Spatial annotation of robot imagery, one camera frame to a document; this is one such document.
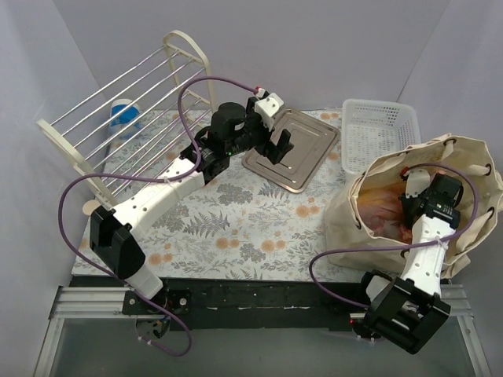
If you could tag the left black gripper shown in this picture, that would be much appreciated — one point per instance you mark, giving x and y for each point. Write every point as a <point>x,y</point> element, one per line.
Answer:
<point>269,138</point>

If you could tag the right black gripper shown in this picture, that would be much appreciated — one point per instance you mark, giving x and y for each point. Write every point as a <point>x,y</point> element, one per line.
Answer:
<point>407,202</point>

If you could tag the pink plastic grocery bag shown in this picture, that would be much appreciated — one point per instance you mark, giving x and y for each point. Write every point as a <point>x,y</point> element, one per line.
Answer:
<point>381,211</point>

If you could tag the beige canvas tote bag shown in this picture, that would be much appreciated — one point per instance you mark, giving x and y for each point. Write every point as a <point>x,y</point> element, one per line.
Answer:
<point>480,205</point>

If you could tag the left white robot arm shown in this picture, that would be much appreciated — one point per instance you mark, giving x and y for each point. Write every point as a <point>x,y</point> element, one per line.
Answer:
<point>115,233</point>

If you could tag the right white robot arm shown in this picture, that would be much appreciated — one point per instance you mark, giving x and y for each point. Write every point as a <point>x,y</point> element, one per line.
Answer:
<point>408,310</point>

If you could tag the steel tray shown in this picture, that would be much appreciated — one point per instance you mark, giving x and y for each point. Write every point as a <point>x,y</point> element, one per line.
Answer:
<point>313,140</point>

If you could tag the floral table mat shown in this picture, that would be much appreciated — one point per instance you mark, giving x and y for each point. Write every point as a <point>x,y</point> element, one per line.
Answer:
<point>240,225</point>

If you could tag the white plastic basket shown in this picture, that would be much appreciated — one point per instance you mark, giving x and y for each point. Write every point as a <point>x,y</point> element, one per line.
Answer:
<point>371,129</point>

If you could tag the cream metal shoe rack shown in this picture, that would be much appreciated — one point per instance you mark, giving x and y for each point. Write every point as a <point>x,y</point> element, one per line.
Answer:
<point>168,112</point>

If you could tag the blue white container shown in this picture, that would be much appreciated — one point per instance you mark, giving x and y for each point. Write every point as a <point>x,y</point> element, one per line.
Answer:
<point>119,126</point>

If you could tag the grey soap dispenser bottle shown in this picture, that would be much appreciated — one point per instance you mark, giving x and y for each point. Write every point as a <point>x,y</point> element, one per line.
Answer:
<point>90,206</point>

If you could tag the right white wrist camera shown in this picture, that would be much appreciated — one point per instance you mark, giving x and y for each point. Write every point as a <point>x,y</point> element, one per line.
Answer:
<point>417,180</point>

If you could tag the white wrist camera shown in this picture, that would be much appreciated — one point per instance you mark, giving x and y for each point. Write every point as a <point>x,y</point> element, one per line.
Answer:
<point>417,180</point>
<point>268,106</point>

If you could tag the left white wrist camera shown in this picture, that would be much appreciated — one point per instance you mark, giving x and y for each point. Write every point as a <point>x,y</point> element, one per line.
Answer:
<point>268,106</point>

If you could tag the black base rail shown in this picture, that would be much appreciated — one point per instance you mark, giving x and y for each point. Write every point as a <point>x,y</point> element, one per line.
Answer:
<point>204,304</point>

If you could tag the aluminium frame rail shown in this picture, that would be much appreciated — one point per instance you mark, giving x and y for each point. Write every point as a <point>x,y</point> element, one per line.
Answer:
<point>88,303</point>

